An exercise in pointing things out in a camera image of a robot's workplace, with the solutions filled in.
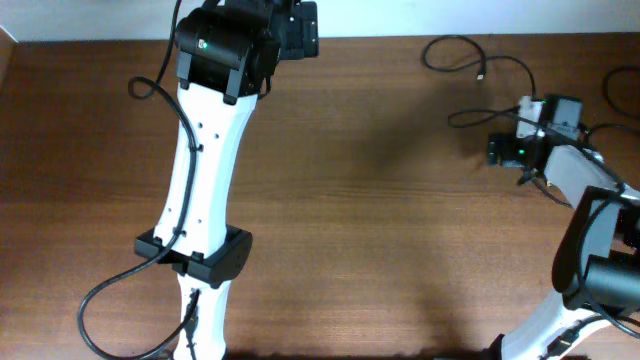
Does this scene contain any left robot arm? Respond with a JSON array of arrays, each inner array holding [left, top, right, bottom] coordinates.
[[134, 1, 319, 359]]

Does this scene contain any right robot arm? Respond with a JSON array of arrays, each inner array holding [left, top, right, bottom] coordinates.
[[481, 95, 639, 360]]

